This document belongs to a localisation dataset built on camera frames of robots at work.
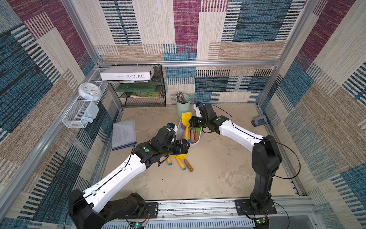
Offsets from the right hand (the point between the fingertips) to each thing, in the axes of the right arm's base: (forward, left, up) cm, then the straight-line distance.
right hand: (188, 119), depth 89 cm
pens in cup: (+20, +5, 0) cm, 21 cm away
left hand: (-19, +2, +4) cm, 20 cm away
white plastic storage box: (-6, +2, -4) cm, 7 cm away
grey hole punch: (+10, -52, -14) cm, 55 cm away
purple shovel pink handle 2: (-3, -3, -13) cm, 13 cm away
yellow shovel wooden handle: (-16, +3, -17) cm, 24 cm away
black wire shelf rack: (+20, +42, +9) cm, 47 cm away
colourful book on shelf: (+20, +28, +3) cm, 35 cm away
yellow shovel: (+2, +1, 0) cm, 2 cm away
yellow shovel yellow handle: (-24, +3, -15) cm, 28 cm away
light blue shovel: (-1, +5, -14) cm, 15 cm away
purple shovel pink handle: (-3, +3, -3) cm, 5 cm away
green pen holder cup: (+18, +3, -7) cm, 19 cm away
